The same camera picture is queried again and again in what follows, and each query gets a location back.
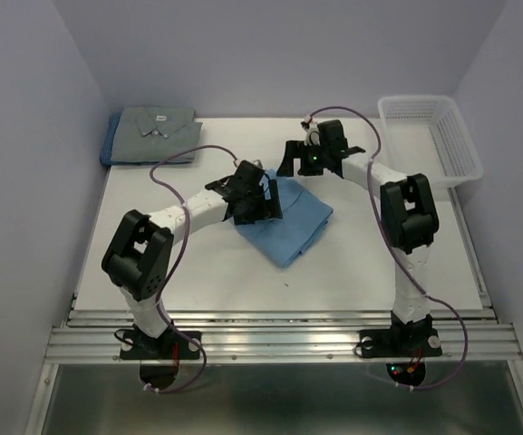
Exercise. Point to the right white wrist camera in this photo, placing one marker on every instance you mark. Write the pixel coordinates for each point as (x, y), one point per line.
(312, 136)

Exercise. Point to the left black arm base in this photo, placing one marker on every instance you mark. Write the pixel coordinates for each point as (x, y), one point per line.
(137, 346)

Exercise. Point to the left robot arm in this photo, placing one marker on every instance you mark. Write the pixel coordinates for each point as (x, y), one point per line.
(137, 258)

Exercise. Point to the light blue long sleeve shirt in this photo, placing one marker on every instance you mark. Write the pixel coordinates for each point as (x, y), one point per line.
(305, 218)

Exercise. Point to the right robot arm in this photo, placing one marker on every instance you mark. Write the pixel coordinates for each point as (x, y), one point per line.
(406, 215)

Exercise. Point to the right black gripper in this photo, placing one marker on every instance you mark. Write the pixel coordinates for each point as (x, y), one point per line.
(294, 149)

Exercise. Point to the aluminium mounting rail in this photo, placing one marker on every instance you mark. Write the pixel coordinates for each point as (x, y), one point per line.
(240, 337)

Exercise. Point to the white plastic basket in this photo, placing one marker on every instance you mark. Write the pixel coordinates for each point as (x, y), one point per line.
(426, 134)

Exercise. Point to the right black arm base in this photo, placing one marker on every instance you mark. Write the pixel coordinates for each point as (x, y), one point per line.
(382, 343)

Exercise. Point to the folded grey shirt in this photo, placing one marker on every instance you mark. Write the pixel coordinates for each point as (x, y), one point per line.
(147, 135)

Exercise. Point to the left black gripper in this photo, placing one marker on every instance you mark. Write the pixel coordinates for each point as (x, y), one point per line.
(264, 210)

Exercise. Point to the folded dark blue shirt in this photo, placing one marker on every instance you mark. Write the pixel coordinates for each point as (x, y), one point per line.
(106, 150)

